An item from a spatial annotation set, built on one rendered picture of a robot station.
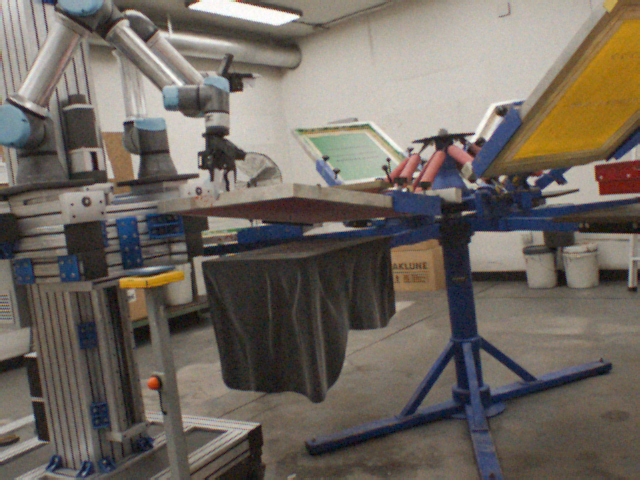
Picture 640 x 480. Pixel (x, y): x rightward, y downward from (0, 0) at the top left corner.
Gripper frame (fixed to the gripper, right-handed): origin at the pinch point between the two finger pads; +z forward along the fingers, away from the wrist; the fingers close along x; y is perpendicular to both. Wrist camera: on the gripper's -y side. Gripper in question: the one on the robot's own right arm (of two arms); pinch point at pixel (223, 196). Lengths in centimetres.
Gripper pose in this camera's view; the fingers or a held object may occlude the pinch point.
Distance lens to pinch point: 185.1
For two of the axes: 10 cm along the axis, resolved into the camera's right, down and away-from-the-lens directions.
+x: -6.3, -0.2, -7.7
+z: 0.3, 10.0, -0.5
